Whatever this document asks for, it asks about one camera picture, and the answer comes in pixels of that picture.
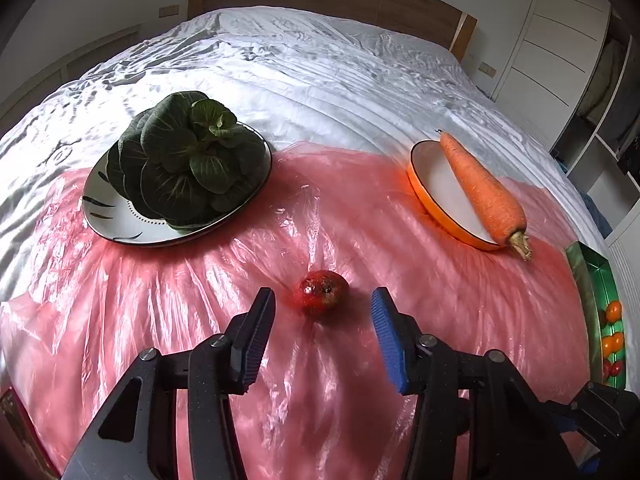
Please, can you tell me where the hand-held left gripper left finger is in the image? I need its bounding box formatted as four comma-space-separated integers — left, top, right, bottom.
60, 287, 276, 480

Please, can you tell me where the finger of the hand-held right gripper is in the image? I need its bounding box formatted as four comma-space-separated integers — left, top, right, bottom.
542, 399, 583, 433

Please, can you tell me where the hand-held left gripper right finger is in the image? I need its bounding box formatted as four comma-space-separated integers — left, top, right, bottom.
371, 287, 573, 480

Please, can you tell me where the green tray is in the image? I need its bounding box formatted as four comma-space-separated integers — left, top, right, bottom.
565, 241, 628, 391

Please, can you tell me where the red plastic sheet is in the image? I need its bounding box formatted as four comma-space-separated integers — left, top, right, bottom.
0, 141, 601, 480

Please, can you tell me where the orange rimmed white plate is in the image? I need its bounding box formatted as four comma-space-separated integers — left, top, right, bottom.
406, 140, 503, 252

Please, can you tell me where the orange carrot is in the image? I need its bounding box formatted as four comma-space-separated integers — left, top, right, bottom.
439, 131, 533, 262

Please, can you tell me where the white patterned plate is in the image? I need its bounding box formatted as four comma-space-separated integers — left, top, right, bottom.
81, 122, 273, 247

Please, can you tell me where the blue towel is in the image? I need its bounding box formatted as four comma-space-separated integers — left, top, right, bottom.
585, 195, 613, 238

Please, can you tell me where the dark green leafy vegetable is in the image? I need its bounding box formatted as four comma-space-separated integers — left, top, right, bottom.
105, 91, 267, 227

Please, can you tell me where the hanging dark garment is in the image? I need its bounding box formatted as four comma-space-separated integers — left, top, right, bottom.
617, 130, 640, 186

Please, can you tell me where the red cased smartphone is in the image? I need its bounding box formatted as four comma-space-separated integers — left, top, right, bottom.
0, 390, 58, 480

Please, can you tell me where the white bedsheet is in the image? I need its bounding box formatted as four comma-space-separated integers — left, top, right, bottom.
0, 5, 616, 311

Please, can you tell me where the white wardrobe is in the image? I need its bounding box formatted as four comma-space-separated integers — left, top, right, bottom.
492, 0, 640, 241

